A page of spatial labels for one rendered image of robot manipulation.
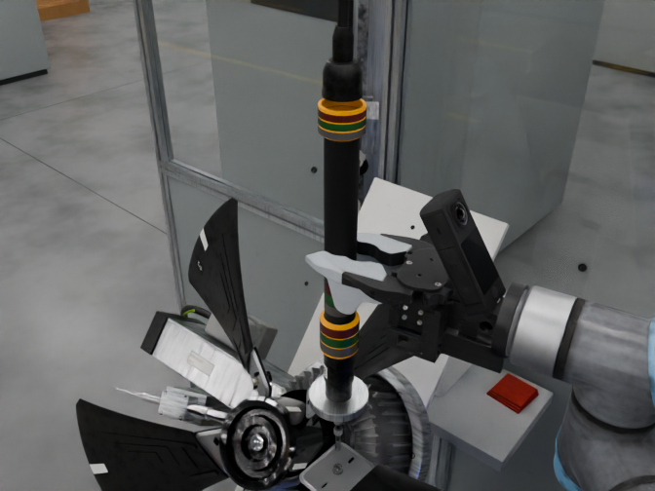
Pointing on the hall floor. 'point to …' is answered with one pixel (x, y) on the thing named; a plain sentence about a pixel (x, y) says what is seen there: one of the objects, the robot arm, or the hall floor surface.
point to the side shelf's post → (442, 464)
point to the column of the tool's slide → (372, 73)
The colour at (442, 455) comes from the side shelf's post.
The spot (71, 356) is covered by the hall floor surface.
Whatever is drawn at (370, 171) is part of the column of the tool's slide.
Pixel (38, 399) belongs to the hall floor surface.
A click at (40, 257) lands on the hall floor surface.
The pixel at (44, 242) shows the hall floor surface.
